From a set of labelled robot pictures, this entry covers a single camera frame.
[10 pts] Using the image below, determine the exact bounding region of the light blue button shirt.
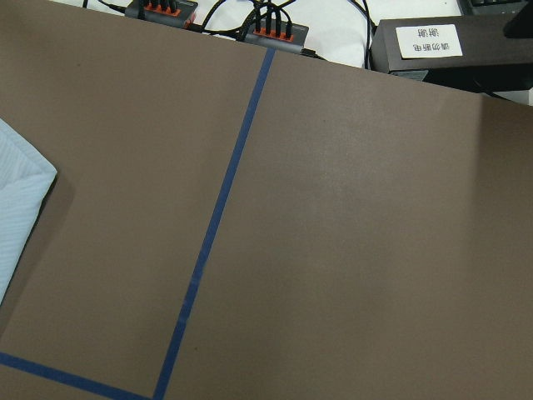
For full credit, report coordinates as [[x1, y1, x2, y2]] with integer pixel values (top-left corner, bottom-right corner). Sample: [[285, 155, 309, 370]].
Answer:
[[1, 121, 57, 296]]

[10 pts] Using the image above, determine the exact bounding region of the brown paper table cover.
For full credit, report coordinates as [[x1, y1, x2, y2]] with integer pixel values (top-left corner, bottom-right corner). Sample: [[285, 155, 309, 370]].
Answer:
[[1, 1, 532, 399]]

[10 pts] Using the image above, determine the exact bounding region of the right orange usb hub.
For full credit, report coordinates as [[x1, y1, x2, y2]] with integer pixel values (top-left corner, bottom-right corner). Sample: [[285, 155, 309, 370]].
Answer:
[[244, 20, 309, 54]]

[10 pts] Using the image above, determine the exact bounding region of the orange usb hub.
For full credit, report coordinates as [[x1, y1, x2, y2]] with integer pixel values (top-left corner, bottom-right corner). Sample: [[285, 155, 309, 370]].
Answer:
[[244, 20, 309, 54], [125, 0, 198, 28]]

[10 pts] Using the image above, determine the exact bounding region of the left orange usb hub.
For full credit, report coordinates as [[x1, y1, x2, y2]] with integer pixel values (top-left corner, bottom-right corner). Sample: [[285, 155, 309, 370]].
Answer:
[[125, 0, 198, 28]]

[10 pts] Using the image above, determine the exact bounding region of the black box with label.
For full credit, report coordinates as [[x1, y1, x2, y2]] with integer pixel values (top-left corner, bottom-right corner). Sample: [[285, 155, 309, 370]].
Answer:
[[371, 14, 532, 93]]

